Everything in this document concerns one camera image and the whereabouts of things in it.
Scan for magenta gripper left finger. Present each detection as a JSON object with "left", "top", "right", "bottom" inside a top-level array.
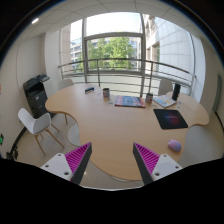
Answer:
[{"left": 42, "top": 143, "right": 92, "bottom": 185}]

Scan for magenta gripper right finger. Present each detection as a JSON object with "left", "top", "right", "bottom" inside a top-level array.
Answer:
[{"left": 133, "top": 143, "right": 182, "bottom": 185}]

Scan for pink computer mouse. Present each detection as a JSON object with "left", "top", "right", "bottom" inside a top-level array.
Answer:
[{"left": 168, "top": 139, "right": 181, "bottom": 152}]

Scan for white chair wooden legs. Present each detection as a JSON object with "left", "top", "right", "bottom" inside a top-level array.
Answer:
[{"left": 18, "top": 108, "right": 62, "bottom": 153}]

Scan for wooden curved table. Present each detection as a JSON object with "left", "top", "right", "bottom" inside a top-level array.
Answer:
[{"left": 44, "top": 83, "right": 210, "bottom": 182}]

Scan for light open booklet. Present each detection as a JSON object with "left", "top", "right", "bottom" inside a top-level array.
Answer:
[{"left": 153, "top": 95, "right": 176, "bottom": 108}]

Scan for colourful book on table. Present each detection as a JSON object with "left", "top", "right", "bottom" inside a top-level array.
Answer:
[{"left": 115, "top": 95, "right": 145, "bottom": 108}]

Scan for small dark box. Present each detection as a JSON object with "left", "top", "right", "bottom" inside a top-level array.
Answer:
[{"left": 85, "top": 87, "right": 94, "bottom": 94}]

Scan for dark mug left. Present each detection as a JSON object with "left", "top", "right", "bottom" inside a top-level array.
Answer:
[{"left": 103, "top": 88, "right": 110, "bottom": 98}]

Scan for white chair far right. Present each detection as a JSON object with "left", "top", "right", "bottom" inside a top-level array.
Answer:
[{"left": 158, "top": 79, "right": 173, "bottom": 95}]

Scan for black upright speaker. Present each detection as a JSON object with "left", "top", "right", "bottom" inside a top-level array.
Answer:
[{"left": 172, "top": 84, "right": 181, "bottom": 101}]

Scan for white chair far left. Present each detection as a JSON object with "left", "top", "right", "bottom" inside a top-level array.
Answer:
[{"left": 58, "top": 79, "right": 74, "bottom": 90}]

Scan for black office printer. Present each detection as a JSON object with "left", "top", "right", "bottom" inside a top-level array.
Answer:
[{"left": 23, "top": 74, "right": 55, "bottom": 118}]

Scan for metal balcony railing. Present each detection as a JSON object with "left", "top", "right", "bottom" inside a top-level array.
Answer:
[{"left": 58, "top": 58, "right": 195, "bottom": 96}]

